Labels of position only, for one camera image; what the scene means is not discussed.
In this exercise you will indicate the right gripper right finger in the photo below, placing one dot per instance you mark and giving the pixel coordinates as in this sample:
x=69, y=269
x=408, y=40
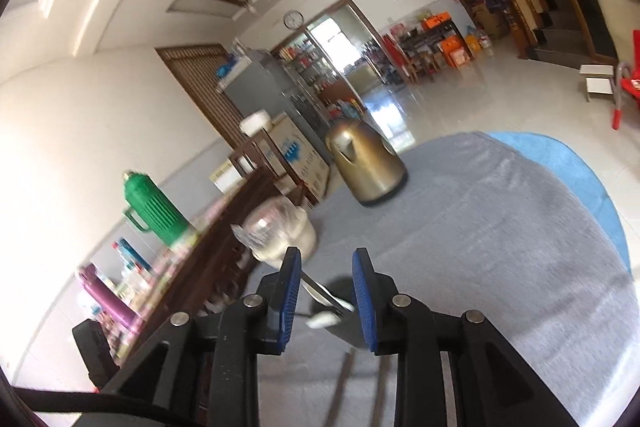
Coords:
x=493, y=384

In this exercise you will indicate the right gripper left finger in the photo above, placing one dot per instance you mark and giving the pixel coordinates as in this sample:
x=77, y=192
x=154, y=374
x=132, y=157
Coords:
x=204, y=372

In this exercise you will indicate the purple thermos bottle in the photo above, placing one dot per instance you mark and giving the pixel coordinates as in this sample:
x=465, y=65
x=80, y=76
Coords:
x=107, y=299

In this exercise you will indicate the white ceramic spoon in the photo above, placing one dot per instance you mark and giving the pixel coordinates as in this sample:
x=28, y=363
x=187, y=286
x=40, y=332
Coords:
x=324, y=320

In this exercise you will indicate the dark grey utensil holder cylinder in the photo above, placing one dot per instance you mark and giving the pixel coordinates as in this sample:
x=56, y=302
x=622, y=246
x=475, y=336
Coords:
x=342, y=322

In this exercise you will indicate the white bowl with plastic wrap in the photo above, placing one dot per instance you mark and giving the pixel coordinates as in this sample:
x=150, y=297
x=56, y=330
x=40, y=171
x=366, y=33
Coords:
x=274, y=226

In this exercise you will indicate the green thermos flask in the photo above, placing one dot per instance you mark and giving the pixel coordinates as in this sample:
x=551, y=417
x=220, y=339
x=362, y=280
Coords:
x=151, y=211

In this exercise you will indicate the grey table cloth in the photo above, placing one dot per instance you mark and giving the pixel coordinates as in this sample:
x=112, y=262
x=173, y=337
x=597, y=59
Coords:
x=480, y=226

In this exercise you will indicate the white cardboard appliance box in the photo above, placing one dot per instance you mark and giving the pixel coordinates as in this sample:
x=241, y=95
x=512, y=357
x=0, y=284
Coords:
x=300, y=154

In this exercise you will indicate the golden electric kettle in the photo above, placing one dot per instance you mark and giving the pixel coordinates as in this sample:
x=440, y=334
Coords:
x=367, y=163

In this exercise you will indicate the grey refrigerator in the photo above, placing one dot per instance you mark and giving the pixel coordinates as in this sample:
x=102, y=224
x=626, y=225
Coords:
x=259, y=81

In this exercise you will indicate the small white step stool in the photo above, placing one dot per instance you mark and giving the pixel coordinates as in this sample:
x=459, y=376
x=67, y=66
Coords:
x=598, y=79

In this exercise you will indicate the red plastic chair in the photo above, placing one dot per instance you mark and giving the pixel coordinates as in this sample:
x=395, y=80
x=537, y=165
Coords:
x=626, y=81

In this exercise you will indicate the dark wooden side table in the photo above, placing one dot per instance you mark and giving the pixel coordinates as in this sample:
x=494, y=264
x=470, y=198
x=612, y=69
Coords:
x=437, y=44

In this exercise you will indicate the cream upholstered chair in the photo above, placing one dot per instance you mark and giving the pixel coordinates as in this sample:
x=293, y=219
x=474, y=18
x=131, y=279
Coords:
x=622, y=18

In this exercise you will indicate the round wall clock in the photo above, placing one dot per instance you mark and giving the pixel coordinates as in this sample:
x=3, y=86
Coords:
x=293, y=20

